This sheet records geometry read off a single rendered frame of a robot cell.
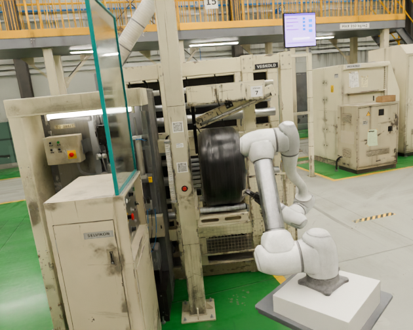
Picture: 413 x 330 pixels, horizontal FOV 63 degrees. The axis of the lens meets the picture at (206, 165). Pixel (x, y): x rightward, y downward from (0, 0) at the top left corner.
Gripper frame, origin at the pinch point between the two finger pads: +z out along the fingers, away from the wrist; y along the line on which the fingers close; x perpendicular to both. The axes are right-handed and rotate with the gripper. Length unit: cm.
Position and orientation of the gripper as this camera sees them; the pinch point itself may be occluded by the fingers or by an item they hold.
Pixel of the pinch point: (250, 192)
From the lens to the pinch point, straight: 231.0
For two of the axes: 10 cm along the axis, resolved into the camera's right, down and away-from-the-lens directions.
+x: 6.7, -5.3, 5.2
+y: 0.6, 7.3, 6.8
